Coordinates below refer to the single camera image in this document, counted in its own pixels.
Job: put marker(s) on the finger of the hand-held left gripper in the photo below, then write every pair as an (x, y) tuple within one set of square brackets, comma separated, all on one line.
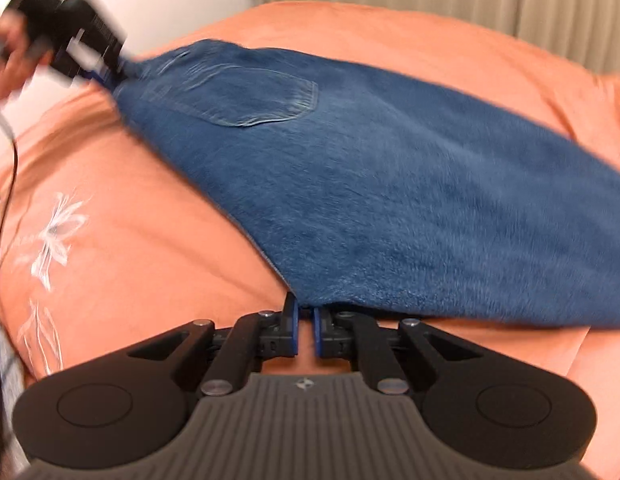
[(102, 76)]

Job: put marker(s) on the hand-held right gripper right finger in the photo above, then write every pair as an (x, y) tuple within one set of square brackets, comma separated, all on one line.
[(317, 334)]

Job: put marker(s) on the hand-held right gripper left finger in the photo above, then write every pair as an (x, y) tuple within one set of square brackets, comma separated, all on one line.
[(291, 327)]

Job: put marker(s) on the blue denim pants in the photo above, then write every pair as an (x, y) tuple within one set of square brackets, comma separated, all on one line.
[(365, 185)]

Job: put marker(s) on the person's left hand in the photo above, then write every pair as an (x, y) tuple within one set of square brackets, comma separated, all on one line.
[(9, 67)]

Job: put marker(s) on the orange bed blanket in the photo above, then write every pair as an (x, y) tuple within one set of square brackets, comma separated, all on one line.
[(139, 260)]

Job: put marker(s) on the checked cloth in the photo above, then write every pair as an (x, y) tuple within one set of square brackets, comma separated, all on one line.
[(4, 375)]

